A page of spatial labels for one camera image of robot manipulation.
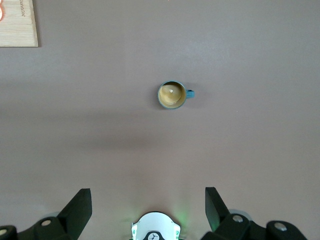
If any teal ribbed mug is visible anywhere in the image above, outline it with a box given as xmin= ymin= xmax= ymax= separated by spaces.
xmin=157 ymin=80 xmax=196 ymax=110

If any wooden cutting board with handle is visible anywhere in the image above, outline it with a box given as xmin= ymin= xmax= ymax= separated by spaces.
xmin=0 ymin=0 xmax=39 ymax=48

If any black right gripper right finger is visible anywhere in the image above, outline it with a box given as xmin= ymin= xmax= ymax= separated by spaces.
xmin=201 ymin=186 xmax=309 ymax=240

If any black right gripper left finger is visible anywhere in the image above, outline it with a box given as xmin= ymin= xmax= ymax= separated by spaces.
xmin=0 ymin=188 xmax=93 ymax=240

